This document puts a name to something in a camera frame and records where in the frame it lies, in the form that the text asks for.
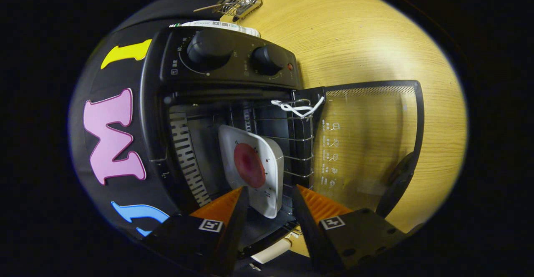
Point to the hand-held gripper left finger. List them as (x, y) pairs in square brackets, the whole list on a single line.
[(235, 231)]

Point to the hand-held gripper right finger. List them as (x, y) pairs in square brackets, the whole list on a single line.
[(311, 227)]

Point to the pink meat slice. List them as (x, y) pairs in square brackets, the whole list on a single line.
[(250, 164)]

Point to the white bottle green label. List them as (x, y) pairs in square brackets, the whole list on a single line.
[(233, 26)]

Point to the white box appliance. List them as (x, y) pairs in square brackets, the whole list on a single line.
[(271, 251)]

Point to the white square plate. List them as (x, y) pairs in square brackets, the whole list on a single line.
[(271, 160)]

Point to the black toaster oven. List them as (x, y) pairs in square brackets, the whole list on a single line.
[(225, 72)]

